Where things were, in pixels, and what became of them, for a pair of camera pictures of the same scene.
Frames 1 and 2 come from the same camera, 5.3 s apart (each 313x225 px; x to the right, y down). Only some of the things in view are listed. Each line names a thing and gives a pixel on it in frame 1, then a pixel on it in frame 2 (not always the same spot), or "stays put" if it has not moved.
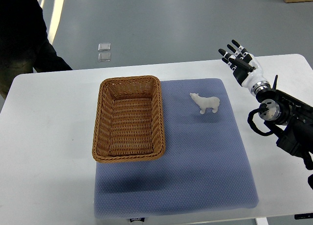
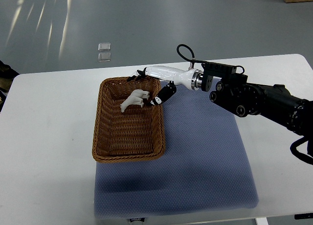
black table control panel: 304,215 stays put
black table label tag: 133,219 stays put
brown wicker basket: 128,124 stays put
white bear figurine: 204,102 -> 136,98
